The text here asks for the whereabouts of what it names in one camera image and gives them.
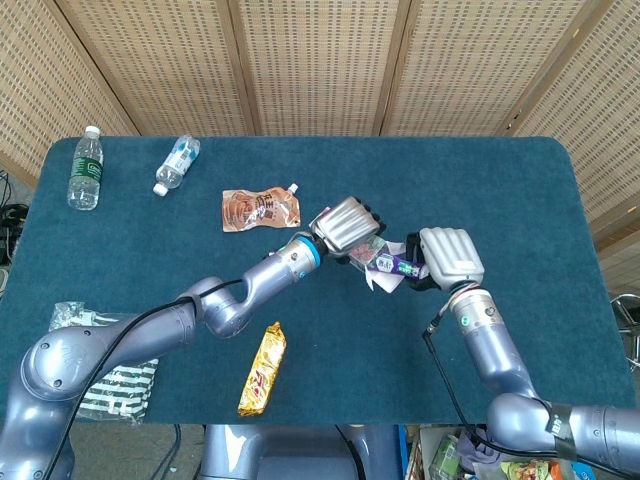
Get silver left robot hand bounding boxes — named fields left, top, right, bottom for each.
left=308, top=196, right=388, bottom=265

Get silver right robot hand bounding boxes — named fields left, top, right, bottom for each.
left=404, top=227, right=487, bottom=293

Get purple white toothpaste tube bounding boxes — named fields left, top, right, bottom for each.
left=375, top=252, right=429, bottom=280

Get teal table cloth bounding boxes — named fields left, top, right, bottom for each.
left=0, top=135, right=635, bottom=426

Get orange spout pouch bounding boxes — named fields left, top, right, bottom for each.
left=221, top=183, right=303, bottom=234

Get woven wooden folding screen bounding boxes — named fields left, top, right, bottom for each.
left=0, top=0, right=640, bottom=251

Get gold biscuit packet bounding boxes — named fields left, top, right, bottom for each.
left=237, top=321, right=289, bottom=419

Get blue label water bottle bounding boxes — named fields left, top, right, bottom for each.
left=152, top=133, right=202, bottom=197

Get chrome chair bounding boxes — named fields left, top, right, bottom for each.
left=610, top=293, right=640, bottom=372

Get purple cloth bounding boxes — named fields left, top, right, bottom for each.
left=457, top=425, right=511, bottom=469

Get orange green snack packet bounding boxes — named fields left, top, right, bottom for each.
left=499, top=458, right=565, bottom=480

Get grey robot torso base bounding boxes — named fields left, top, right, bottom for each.
left=199, top=423, right=404, bottom=480

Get green label water bottle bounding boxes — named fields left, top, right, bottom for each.
left=66, top=125, right=105, bottom=212

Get striped clear plastic bag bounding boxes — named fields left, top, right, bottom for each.
left=48, top=300, right=160, bottom=426

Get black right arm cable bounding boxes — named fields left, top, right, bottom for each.
left=422, top=312, right=640, bottom=480

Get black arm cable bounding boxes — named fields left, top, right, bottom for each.
left=43, top=278, right=246, bottom=480
left=422, top=312, right=640, bottom=480

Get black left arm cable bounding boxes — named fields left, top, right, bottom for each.
left=43, top=278, right=246, bottom=480

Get black floor cables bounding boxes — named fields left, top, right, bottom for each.
left=0, top=169, right=31, bottom=266

